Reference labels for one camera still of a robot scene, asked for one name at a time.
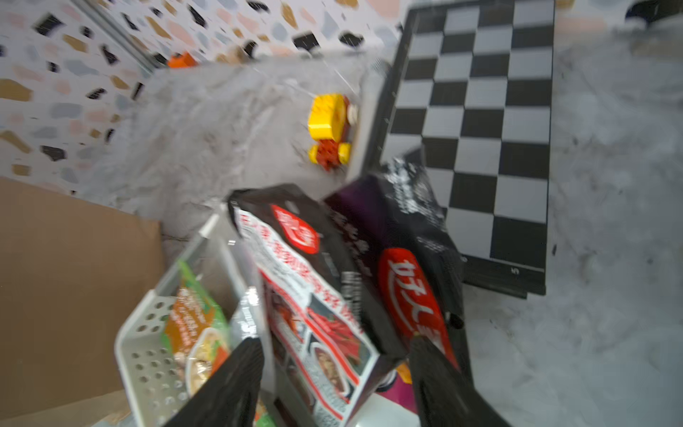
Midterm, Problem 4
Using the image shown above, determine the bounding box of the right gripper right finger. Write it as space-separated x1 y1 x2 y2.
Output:
408 336 510 427

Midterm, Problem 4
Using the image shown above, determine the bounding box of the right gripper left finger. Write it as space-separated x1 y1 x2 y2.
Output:
166 337 264 427

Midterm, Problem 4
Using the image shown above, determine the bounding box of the white plastic basket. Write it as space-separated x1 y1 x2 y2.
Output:
115 210 276 426

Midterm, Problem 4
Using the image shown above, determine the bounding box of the black white red packet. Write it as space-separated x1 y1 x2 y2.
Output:
227 183 407 426

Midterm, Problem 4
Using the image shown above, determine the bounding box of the black purple condiment packet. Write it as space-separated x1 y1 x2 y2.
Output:
324 151 472 385

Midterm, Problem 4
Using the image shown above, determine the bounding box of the brown paper bag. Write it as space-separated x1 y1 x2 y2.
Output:
1 178 165 426

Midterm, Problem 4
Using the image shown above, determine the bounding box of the green orange condiment packet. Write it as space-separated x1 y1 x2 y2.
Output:
162 262 276 426

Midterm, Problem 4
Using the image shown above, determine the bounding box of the yellow red toy block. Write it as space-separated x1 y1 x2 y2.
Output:
308 94 359 172

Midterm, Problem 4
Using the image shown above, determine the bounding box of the black white checkerboard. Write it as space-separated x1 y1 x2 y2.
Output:
363 1 555 298

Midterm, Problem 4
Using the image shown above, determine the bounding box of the orange clip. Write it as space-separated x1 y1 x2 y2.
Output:
166 52 198 69

